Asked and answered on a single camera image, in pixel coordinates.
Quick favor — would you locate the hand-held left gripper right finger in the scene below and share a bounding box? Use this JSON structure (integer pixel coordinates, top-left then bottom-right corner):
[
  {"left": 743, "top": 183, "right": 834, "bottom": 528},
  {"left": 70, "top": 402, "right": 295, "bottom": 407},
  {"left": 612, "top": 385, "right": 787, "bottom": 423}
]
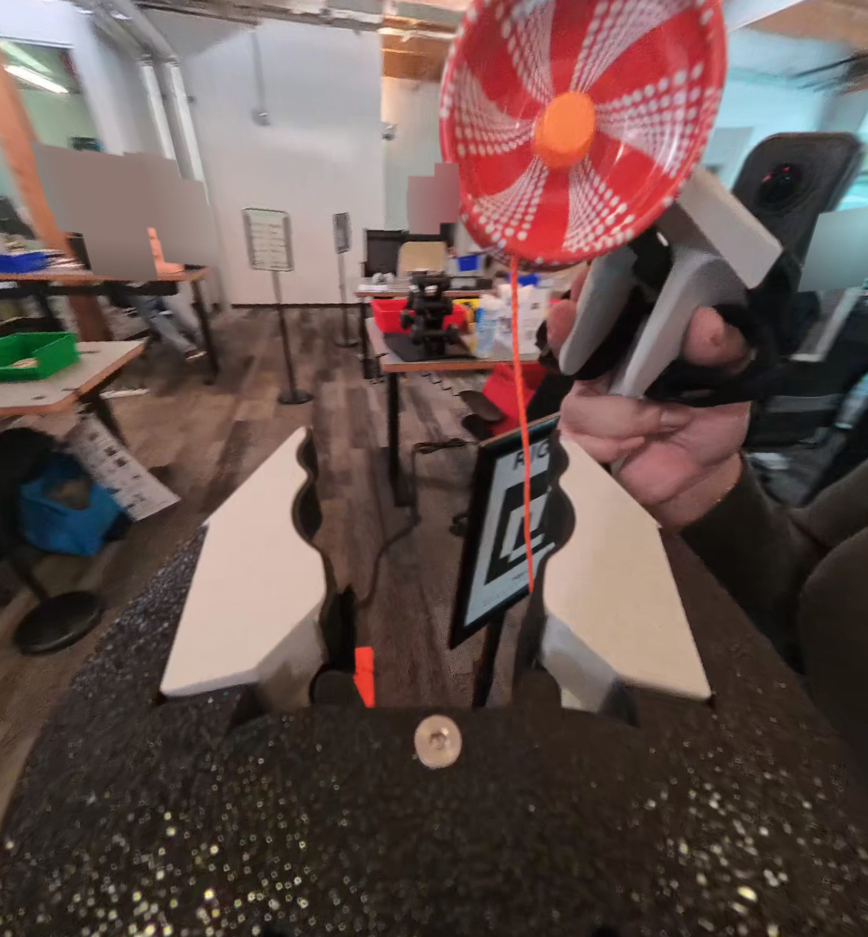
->
[{"left": 537, "top": 437, "right": 713, "bottom": 715}]

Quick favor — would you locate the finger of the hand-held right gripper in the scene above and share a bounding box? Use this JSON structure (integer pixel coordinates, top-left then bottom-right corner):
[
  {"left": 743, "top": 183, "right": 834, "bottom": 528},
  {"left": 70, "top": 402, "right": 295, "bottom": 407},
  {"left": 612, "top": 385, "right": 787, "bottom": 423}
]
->
[
  {"left": 556, "top": 242, "right": 654, "bottom": 382},
  {"left": 610, "top": 166, "right": 786, "bottom": 399}
]

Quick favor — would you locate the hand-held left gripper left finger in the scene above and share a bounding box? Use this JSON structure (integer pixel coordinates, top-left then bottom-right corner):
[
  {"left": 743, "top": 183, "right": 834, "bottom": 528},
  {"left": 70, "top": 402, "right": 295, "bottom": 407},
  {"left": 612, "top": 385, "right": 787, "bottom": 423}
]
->
[{"left": 161, "top": 428, "right": 329, "bottom": 707}]

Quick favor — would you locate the orange yo-yo string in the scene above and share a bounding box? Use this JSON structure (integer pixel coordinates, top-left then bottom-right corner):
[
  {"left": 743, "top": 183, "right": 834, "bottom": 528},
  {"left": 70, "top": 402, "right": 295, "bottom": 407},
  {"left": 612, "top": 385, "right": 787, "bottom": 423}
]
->
[{"left": 349, "top": 257, "right": 540, "bottom": 711}]

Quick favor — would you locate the person's right forearm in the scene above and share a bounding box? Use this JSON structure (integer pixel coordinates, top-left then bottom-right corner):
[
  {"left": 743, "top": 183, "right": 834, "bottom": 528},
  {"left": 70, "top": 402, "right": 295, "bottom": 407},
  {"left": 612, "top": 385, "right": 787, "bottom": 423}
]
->
[{"left": 680, "top": 440, "right": 868, "bottom": 704}]

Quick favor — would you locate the person's right hand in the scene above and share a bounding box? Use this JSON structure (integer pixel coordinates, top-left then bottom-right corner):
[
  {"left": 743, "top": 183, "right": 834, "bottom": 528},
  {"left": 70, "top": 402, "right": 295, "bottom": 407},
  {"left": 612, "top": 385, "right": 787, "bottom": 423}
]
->
[{"left": 544, "top": 257, "right": 771, "bottom": 531}]

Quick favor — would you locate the black framed floor sign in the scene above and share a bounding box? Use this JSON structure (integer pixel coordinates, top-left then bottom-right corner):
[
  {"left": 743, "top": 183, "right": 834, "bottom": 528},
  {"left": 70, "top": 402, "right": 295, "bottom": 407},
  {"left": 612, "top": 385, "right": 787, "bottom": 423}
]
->
[{"left": 449, "top": 415, "right": 566, "bottom": 711}]

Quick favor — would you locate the printed paper sheet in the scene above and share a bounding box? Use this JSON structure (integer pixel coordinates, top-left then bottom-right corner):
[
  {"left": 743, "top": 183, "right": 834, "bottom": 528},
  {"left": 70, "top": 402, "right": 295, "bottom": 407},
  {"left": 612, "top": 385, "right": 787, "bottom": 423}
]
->
[{"left": 65, "top": 418, "right": 182, "bottom": 524}]

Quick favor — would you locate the brown work table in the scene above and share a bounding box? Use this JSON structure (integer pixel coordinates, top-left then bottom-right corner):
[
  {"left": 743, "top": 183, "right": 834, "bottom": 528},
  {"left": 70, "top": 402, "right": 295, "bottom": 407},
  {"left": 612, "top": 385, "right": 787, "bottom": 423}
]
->
[{"left": 364, "top": 279, "right": 552, "bottom": 506}]

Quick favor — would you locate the blue bag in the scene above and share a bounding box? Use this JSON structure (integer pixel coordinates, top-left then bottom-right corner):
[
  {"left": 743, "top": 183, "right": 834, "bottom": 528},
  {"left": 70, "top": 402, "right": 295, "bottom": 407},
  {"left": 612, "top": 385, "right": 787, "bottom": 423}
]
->
[{"left": 21, "top": 454, "right": 130, "bottom": 560}]

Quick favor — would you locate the white side table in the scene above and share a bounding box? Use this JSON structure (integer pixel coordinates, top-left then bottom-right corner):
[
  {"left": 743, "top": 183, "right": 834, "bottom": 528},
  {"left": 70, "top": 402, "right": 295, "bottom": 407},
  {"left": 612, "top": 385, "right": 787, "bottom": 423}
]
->
[{"left": 0, "top": 340, "right": 145, "bottom": 440}]

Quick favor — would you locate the green tray bin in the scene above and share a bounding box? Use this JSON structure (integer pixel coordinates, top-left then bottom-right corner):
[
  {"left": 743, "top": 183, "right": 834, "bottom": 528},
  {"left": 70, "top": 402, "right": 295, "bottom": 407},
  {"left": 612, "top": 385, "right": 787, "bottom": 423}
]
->
[{"left": 0, "top": 331, "right": 81, "bottom": 385}]

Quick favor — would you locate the white sign stand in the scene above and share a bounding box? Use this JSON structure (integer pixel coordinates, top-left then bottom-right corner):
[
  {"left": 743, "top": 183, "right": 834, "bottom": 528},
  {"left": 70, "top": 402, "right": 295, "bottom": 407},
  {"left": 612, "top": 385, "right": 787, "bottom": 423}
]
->
[{"left": 244, "top": 208, "right": 315, "bottom": 408}]

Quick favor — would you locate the brown wooden table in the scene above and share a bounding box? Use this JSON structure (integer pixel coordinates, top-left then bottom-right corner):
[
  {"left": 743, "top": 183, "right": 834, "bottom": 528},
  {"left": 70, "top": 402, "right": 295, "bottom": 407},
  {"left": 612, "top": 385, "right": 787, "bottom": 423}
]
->
[{"left": 0, "top": 261, "right": 222, "bottom": 382}]

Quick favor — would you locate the grey divider panel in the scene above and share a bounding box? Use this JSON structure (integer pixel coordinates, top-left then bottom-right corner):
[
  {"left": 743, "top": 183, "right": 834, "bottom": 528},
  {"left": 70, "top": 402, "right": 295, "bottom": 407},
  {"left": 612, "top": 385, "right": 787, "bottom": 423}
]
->
[{"left": 32, "top": 144, "right": 222, "bottom": 279}]

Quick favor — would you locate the wooden post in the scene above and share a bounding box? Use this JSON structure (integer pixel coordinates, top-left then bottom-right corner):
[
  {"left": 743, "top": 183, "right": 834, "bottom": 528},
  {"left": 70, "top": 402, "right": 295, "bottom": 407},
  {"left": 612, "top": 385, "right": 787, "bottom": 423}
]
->
[{"left": 0, "top": 0, "right": 113, "bottom": 345}]

